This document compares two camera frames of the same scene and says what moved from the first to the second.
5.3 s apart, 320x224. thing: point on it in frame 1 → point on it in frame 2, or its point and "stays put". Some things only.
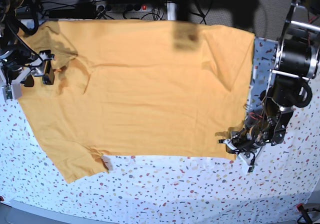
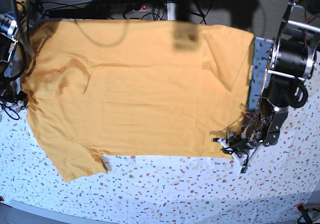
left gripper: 20,69 → 16,102
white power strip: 115,7 stays put
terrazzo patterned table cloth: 147,189 stays put
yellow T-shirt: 143,88 stays put
